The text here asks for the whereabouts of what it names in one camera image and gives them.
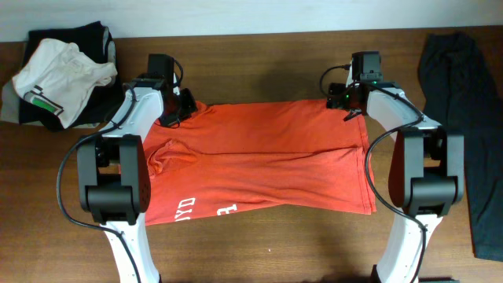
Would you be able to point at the grey folded garment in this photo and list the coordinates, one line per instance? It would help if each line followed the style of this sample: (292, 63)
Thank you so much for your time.
(9, 104)

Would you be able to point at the dark grey garment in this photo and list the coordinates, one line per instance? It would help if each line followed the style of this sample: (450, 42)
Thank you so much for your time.
(461, 93)

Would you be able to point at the red printed t-shirt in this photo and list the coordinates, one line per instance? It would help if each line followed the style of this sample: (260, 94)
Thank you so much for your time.
(226, 159)

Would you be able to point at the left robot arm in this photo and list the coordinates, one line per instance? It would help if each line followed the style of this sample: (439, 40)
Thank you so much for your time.
(114, 184)

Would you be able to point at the black folded garment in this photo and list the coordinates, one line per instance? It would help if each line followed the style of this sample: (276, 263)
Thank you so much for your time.
(94, 43)

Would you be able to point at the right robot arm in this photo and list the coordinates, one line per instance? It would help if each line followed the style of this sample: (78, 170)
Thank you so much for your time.
(426, 177)

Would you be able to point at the white folded t-shirt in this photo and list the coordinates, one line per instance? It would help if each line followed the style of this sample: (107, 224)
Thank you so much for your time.
(60, 79)

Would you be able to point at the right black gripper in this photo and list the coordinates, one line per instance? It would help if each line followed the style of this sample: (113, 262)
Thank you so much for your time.
(336, 97)

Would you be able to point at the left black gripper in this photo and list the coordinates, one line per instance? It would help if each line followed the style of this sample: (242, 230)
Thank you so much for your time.
(189, 105)

